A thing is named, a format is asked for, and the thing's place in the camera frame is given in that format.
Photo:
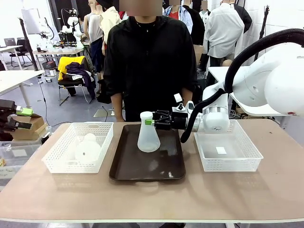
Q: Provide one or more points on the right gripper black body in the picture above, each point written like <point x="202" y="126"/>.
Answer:
<point x="179" y="121"/>

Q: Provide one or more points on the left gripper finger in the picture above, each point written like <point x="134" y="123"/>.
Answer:
<point x="23" y="125"/>
<point x="25" y="111"/>

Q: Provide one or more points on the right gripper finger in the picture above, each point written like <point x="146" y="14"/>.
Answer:
<point x="162" y="125"/>
<point x="162" y="114"/>

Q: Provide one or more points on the translucent white conical flask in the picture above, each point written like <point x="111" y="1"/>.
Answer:
<point x="148" y="140"/>
<point x="89" y="149"/>

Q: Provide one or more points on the person's left forearm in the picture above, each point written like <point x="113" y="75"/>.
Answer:
<point x="187" y="93"/>

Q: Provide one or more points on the person's right forearm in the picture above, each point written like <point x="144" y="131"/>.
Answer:
<point x="118" y="107"/>

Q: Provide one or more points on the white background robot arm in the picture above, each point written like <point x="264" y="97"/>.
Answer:
<point x="71" y="22"/>

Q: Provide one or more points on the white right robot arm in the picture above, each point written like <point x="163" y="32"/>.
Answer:
<point x="285" y="83"/>

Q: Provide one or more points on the brown cardboard box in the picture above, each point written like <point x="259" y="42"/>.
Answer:
<point x="35" y="122"/>

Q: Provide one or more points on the large clear plastic bin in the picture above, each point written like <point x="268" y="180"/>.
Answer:
<point x="19" y="152"/>

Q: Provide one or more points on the white rectangular table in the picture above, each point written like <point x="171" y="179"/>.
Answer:
<point x="14" y="79"/>

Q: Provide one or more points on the person in black jacket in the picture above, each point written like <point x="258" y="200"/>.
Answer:
<point x="152" y="71"/>

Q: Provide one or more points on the black metal chair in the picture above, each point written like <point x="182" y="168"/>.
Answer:
<point x="71" y="86"/>

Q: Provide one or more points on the white perforated plastic basket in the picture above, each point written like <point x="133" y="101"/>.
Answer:
<point x="228" y="165"/>
<point x="59" y="164"/>

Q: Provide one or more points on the black office chair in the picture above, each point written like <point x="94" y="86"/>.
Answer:
<point x="20" y="53"/>

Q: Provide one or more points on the metal floor plate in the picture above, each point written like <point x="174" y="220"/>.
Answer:
<point x="103" y="113"/>

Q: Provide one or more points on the yellow cloth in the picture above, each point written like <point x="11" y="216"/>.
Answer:
<point x="63" y="64"/>

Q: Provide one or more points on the black tripod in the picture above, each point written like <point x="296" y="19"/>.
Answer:
<point x="263" y="23"/>
<point x="27" y="47"/>

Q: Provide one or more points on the dark purple cloth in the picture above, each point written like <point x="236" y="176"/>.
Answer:
<point x="83" y="71"/>

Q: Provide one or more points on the grey laptop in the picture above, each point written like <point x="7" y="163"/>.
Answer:
<point x="10" y="42"/>

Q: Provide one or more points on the white board panel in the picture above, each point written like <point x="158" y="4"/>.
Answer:
<point x="31" y="21"/>

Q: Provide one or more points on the mannequin in black jacket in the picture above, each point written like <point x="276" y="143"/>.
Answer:
<point x="197" y="23"/>

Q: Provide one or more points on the mannequin in blue shirt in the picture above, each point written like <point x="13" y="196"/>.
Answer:
<point x="177" y="14"/>

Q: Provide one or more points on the mannequin in white shirt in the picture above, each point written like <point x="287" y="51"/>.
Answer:
<point x="224" y="28"/>

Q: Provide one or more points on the mannequin in cream jacket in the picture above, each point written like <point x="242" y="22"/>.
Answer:
<point x="110" y="21"/>

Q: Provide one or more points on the mannequin in white tank top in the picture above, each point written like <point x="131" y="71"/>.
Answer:
<point x="95" y="26"/>

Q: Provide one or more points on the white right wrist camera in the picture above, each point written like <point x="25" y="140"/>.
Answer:
<point x="184" y="108"/>

